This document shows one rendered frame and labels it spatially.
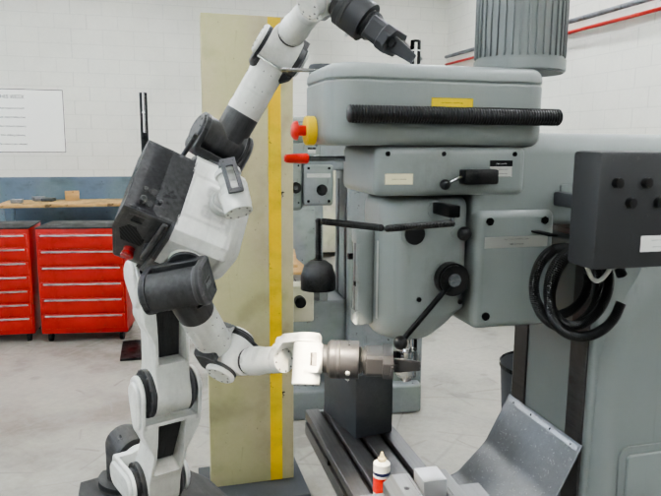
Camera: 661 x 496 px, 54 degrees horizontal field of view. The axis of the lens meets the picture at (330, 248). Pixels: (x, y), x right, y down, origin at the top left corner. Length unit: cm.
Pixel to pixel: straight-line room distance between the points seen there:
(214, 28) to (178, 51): 733
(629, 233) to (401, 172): 43
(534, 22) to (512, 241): 46
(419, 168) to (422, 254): 18
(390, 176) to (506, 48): 38
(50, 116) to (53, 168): 75
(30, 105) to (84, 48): 112
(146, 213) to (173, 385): 62
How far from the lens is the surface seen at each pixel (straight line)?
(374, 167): 131
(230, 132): 172
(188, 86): 1040
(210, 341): 162
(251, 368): 165
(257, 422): 340
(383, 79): 130
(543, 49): 149
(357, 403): 189
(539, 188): 148
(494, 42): 150
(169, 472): 216
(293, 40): 167
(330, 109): 130
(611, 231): 126
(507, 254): 144
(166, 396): 196
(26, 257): 611
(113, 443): 241
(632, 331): 158
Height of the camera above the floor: 174
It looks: 9 degrees down
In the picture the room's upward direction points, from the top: straight up
